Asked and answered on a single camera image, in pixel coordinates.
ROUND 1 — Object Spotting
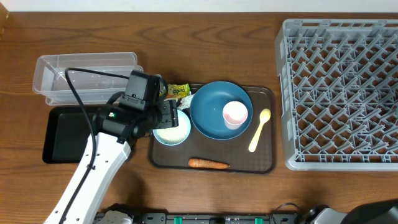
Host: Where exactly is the yellow plastic spoon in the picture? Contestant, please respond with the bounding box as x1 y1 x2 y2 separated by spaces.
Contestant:
248 108 271 152

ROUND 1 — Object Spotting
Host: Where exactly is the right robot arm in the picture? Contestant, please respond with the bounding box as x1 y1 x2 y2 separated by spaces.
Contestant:
296 199 397 224

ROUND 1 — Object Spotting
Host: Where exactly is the orange carrot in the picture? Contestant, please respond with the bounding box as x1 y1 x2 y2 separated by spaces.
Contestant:
188 159 229 169

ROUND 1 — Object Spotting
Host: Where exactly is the yellow green snack wrapper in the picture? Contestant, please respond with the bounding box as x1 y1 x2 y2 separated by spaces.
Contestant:
160 84 191 100

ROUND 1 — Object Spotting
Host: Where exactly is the grey dishwasher rack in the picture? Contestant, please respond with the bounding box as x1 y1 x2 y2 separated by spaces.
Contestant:
275 19 397 171

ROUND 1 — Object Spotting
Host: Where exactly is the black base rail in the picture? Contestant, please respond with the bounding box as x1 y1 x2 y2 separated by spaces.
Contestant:
93 203 300 224

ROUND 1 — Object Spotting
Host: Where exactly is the dark blue plate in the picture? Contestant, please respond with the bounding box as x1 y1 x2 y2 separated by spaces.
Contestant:
190 81 253 140

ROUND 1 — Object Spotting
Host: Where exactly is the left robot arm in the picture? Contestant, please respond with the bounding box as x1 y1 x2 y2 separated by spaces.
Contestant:
45 100 178 223

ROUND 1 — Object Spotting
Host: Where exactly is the pink cup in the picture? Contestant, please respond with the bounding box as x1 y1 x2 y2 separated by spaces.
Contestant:
222 101 248 130

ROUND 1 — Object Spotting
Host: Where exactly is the crumpled white tissue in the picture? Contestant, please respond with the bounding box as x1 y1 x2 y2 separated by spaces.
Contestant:
177 95 194 110

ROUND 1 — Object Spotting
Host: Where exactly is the brown serving tray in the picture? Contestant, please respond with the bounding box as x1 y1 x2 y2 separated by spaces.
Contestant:
148 86 277 174

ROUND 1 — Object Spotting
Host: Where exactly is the black plastic tray bin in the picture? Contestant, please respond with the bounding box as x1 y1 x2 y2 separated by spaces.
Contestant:
42 105 138 164

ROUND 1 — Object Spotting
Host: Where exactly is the clear plastic bin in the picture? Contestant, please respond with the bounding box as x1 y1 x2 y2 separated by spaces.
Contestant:
32 52 144 106

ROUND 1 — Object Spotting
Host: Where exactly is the light blue rice bowl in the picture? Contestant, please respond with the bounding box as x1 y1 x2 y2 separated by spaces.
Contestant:
153 110 191 146

